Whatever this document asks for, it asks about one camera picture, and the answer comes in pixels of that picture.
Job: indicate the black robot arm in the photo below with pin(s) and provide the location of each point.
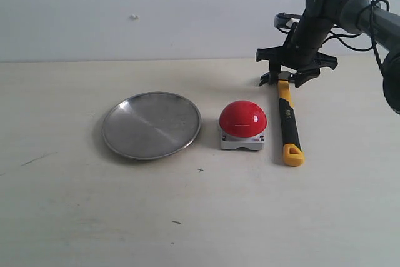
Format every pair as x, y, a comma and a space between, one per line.
366, 17

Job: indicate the yellow black claw hammer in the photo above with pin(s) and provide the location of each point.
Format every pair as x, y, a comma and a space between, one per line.
292, 153

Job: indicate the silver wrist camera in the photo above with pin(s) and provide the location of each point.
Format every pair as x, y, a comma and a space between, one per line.
285, 20

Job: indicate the red dome push button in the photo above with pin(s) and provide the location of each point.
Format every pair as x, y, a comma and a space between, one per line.
242, 124

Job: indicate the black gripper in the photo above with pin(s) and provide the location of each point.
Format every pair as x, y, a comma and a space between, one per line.
300, 51

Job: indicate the round metal plate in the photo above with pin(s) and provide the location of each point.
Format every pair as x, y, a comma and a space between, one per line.
151, 125

